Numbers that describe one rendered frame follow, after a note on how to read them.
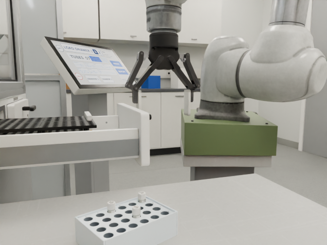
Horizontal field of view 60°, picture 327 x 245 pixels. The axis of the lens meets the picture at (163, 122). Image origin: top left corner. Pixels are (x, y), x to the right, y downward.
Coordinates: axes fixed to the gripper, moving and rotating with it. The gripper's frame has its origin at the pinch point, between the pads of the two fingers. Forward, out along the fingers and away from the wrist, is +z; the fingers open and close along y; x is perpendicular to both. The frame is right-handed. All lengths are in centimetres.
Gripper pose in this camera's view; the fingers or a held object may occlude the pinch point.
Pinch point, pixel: (163, 112)
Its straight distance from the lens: 75.7
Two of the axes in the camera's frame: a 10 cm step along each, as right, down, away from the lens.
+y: -9.5, 0.4, -3.2
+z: 0.0, 9.9, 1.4
